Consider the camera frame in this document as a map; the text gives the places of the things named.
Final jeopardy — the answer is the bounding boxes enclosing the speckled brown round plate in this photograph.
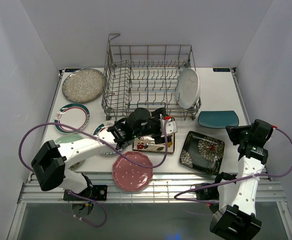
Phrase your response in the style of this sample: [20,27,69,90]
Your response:
[61,68,106,104]

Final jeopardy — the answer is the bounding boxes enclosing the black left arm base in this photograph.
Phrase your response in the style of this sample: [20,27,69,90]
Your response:
[63,175,108,202]

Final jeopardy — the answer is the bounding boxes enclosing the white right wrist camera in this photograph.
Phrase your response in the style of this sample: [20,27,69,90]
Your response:
[266,125,278,142]

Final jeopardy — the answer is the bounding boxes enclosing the dark logo sticker left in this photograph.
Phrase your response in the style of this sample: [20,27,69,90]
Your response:
[64,68,81,73]

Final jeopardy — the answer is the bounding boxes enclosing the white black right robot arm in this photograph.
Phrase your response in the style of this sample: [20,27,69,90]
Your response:
[209,119,274,240]

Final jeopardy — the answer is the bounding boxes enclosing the teal square plate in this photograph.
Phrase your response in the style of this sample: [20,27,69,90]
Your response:
[198,110,239,129]

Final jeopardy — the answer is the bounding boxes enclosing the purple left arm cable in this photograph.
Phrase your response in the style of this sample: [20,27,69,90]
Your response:
[18,118,171,173]

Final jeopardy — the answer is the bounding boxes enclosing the black floral square plate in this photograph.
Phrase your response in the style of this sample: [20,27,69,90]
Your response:
[179,131,225,175]

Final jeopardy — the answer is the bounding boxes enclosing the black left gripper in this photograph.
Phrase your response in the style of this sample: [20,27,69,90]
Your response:
[133,108,171,144]

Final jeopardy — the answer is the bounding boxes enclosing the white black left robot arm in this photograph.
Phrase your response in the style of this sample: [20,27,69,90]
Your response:
[31,107,178,200]

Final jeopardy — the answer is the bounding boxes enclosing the white plate steam logo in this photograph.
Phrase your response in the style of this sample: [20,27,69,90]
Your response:
[93,120,117,158]

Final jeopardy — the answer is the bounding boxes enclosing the pink dotted scalloped plate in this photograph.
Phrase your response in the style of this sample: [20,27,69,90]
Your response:
[112,151,153,192]

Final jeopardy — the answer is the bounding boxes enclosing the dark logo sticker right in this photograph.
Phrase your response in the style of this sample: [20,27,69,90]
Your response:
[212,67,231,73]

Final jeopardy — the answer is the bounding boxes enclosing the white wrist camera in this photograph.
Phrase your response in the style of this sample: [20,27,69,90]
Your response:
[160,116,178,135]
[266,125,278,142]

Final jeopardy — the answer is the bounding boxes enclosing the white oval plate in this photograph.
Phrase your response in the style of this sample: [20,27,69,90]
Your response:
[175,68,201,109]

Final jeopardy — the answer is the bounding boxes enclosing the mint green flower plate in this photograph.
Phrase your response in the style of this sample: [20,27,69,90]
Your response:
[54,134,84,171]

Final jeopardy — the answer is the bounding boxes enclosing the white plate green red rim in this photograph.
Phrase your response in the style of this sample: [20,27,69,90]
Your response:
[54,103,90,130]

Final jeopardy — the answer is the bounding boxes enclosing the cream floral square plate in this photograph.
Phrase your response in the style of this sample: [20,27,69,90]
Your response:
[132,134,175,154]

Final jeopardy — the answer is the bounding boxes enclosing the dark logo sticker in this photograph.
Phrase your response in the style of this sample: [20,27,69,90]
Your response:
[212,67,231,73]
[64,68,81,73]

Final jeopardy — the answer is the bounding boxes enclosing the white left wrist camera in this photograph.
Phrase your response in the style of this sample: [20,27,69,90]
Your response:
[160,116,178,135]

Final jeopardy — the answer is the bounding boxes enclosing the grey wire dish rack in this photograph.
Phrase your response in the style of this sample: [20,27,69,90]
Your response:
[101,33,201,120]

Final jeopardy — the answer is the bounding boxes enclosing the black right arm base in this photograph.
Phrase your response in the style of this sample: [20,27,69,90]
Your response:
[190,172,237,203]

